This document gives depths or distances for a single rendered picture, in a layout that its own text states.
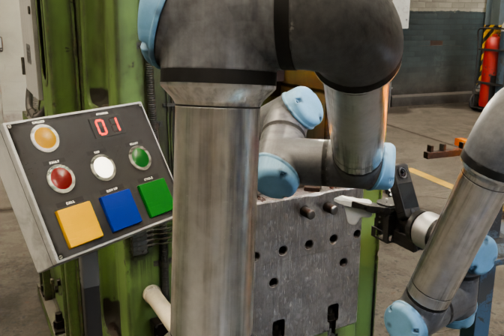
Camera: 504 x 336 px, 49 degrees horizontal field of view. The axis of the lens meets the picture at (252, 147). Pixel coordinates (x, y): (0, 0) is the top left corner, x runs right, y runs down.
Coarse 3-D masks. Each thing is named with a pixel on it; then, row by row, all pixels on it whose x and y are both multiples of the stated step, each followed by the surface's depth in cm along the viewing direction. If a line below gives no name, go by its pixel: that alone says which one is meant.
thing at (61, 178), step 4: (56, 168) 106; (60, 168) 107; (52, 172) 105; (56, 172) 106; (60, 172) 106; (64, 172) 107; (68, 172) 108; (52, 176) 105; (56, 176) 106; (60, 176) 106; (64, 176) 107; (68, 176) 107; (52, 180) 105; (56, 180) 105; (60, 180) 106; (64, 180) 106; (68, 180) 107; (56, 184) 105; (60, 184) 106; (64, 184) 106; (68, 184) 107; (60, 188) 105; (64, 188) 106
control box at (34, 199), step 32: (0, 128) 103; (32, 128) 106; (64, 128) 111; (96, 128) 116; (128, 128) 123; (0, 160) 105; (32, 160) 104; (64, 160) 108; (128, 160) 120; (160, 160) 126; (32, 192) 101; (64, 192) 106; (96, 192) 111; (32, 224) 102; (160, 224) 129; (32, 256) 104; (64, 256) 101
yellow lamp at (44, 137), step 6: (36, 132) 106; (42, 132) 107; (48, 132) 108; (36, 138) 106; (42, 138) 106; (48, 138) 107; (54, 138) 108; (42, 144) 106; (48, 144) 107; (54, 144) 108
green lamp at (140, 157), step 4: (136, 148) 122; (140, 148) 123; (132, 152) 121; (136, 152) 122; (140, 152) 122; (144, 152) 123; (132, 156) 120; (136, 156) 121; (140, 156) 122; (144, 156) 123; (136, 160) 121; (140, 160) 121; (144, 160) 122; (148, 160) 123; (136, 164) 120; (140, 164) 121; (144, 164) 122
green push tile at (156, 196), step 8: (144, 184) 119; (152, 184) 121; (160, 184) 122; (144, 192) 118; (152, 192) 120; (160, 192) 122; (168, 192) 123; (144, 200) 118; (152, 200) 119; (160, 200) 121; (168, 200) 122; (152, 208) 118; (160, 208) 120; (168, 208) 121; (152, 216) 118
